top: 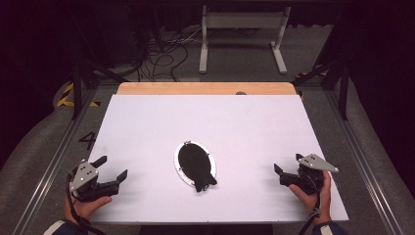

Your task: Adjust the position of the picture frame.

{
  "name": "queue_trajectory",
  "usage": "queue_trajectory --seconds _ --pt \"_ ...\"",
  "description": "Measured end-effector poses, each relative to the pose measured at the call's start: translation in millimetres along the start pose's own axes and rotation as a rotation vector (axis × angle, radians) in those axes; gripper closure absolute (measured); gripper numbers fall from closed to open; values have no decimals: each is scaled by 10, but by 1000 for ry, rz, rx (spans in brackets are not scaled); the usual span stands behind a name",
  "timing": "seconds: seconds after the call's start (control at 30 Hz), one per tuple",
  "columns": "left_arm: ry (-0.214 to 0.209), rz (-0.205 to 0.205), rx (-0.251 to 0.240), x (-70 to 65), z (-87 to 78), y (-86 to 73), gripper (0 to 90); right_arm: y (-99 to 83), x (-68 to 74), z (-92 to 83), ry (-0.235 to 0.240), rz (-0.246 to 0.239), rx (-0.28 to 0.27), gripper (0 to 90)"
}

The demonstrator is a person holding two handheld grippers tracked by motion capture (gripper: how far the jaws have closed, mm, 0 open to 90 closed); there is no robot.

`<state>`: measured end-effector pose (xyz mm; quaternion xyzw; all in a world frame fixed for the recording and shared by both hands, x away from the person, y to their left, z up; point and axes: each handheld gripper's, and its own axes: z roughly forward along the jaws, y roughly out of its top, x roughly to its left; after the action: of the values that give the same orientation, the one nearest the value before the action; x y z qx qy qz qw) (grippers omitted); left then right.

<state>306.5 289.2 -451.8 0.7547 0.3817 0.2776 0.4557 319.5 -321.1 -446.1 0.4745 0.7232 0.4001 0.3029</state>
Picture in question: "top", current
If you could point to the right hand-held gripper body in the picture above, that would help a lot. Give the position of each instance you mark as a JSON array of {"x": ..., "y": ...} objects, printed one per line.
[{"x": 310, "y": 178}]

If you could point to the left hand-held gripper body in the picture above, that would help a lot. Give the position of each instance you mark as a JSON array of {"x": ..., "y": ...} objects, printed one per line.
[{"x": 83, "y": 176}]

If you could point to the oval photo frame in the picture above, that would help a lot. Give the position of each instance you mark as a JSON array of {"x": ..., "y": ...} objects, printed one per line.
[{"x": 195, "y": 164}]

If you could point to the person's right hand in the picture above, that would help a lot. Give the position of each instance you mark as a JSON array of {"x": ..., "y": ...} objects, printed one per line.
[{"x": 326, "y": 199}]

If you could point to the person's left hand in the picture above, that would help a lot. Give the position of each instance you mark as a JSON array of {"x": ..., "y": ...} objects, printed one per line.
[{"x": 85, "y": 209}]

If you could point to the yellow black floor tape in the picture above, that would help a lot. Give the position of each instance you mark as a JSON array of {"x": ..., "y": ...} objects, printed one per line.
[{"x": 65, "y": 101}]

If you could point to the black metal stand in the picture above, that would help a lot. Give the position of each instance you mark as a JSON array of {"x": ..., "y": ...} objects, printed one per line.
[
  {"x": 77, "y": 91},
  {"x": 343, "y": 91}
]

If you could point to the white board sheet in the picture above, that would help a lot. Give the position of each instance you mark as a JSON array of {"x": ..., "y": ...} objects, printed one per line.
[{"x": 195, "y": 117}]

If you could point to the wooden table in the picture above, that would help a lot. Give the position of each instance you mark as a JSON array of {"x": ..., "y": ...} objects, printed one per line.
[{"x": 195, "y": 88}]

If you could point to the aluminium floor rail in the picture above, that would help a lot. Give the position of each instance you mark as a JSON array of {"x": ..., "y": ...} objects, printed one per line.
[
  {"x": 365, "y": 163},
  {"x": 49, "y": 173}
]

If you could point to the white metal desk frame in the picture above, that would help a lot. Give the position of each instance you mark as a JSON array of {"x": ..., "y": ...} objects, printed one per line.
[{"x": 241, "y": 20}]

